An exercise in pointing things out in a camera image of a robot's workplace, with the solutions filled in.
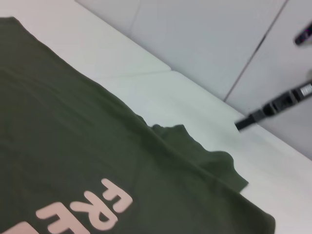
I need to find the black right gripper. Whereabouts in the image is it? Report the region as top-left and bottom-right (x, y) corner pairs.
(234, 82), (312, 132)

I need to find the dark green FREE print T-shirt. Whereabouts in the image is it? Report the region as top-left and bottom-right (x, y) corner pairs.
(0, 16), (276, 234)

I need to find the dark right arm cable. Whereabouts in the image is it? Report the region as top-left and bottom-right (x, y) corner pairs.
(294, 25), (312, 45)

